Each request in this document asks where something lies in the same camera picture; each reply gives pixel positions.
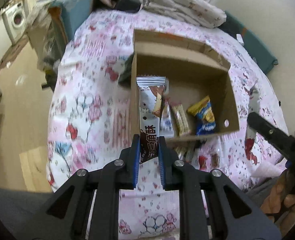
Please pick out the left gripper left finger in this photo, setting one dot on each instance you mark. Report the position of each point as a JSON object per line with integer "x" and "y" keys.
{"x": 131, "y": 158}

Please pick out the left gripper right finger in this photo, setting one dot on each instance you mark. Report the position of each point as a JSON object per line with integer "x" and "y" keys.
{"x": 166, "y": 158}

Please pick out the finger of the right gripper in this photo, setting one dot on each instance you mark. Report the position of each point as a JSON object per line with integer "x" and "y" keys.
{"x": 273, "y": 135}

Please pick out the white red tube snack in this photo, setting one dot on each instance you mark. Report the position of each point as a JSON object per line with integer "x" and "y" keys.
{"x": 166, "y": 124}

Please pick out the beige plaid wafer packet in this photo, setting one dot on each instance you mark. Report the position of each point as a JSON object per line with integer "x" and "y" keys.
{"x": 181, "y": 119}

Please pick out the yellow blue snack packet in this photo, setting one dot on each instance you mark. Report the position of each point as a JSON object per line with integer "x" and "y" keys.
{"x": 204, "y": 115}

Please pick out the white brown food packet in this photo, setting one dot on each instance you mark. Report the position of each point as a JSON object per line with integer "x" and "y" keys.
{"x": 151, "y": 89}

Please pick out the right hand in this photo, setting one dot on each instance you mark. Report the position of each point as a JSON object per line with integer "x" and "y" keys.
{"x": 280, "y": 200}

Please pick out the red small snack packet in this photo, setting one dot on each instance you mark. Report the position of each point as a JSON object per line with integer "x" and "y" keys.
{"x": 207, "y": 163}

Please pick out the pink cartoon bed sheet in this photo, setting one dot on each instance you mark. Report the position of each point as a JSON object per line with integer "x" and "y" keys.
{"x": 89, "y": 118}

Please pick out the teal headboard cushion right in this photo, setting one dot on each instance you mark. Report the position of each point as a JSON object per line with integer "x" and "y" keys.
{"x": 257, "y": 50}

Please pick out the dark cloth beside box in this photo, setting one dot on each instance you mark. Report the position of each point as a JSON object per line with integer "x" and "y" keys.
{"x": 125, "y": 77}

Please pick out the brown cardboard box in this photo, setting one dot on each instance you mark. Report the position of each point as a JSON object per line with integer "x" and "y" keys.
{"x": 194, "y": 71}

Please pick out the crumpled floral duvet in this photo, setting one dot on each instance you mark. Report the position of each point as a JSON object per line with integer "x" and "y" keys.
{"x": 196, "y": 12}

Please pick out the teal cushion left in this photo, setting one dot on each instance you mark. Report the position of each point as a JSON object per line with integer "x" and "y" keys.
{"x": 67, "y": 16}

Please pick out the white washing machine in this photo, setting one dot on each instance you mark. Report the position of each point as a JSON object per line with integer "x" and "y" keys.
{"x": 14, "y": 19}

